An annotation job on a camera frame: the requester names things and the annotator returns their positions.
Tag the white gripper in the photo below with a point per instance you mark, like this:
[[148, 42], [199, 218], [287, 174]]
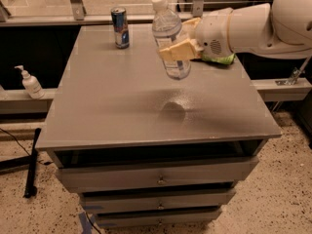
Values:
[[213, 36]]

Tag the clear plastic water bottle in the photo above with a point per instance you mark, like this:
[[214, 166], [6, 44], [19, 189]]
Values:
[[166, 28]]

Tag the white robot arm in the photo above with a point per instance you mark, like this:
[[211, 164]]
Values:
[[280, 30]]

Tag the green rice chip bag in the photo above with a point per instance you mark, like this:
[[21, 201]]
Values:
[[223, 60]]

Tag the white pump dispenser bottle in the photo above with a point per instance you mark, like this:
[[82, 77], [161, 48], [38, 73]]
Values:
[[30, 83]]

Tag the blue energy drink can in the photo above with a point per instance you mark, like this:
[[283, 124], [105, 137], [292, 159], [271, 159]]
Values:
[[120, 26]]

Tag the grey drawer cabinet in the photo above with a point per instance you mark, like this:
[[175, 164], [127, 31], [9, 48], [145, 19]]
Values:
[[119, 108]]

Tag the top grey drawer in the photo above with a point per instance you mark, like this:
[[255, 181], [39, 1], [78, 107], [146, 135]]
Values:
[[95, 179]]

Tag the grey drawer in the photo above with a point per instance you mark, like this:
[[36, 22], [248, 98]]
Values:
[[95, 179], [157, 217], [158, 201]]

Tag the middle grey drawer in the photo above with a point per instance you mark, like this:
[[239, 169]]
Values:
[[158, 201]]

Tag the bottom grey drawer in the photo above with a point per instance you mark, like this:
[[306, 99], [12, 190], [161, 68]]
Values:
[[157, 217]]

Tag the blue tape strip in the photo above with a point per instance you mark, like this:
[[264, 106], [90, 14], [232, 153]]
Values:
[[87, 227]]

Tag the black floor bar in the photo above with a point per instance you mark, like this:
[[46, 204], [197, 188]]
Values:
[[30, 188]]

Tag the metal rail bracket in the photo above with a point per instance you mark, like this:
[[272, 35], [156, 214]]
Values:
[[295, 75]]

